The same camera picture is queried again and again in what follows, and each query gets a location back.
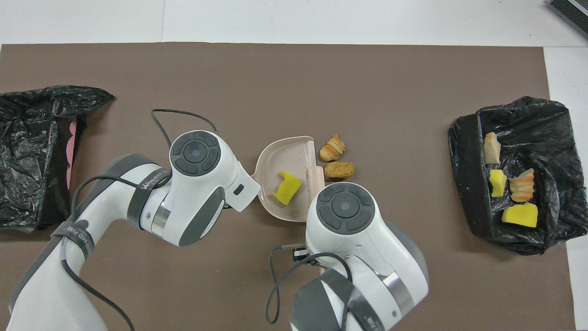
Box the yellow sponge piece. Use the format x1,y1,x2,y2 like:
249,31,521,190
488,169,508,198
273,171,303,205
501,203,538,228

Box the grey ribbed box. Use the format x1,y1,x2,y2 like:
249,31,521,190
548,0,588,40

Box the brown table mat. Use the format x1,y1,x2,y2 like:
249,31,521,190
0,42,577,331

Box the beige plastic dustpan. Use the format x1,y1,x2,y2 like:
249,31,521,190
251,136,324,223

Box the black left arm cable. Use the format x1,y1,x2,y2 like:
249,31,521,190
60,108,219,331

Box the black bag lined trash bin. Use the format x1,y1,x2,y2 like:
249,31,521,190
448,96,588,256
0,85,115,230

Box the beige hand brush black bristles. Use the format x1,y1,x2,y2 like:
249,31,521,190
305,138,326,196

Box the brown peanut shaped toy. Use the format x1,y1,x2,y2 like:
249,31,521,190
324,161,356,180

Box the striped orange croissant piece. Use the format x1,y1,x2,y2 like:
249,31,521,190
319,135,346,162
483,132,502,165
509,168,536,203

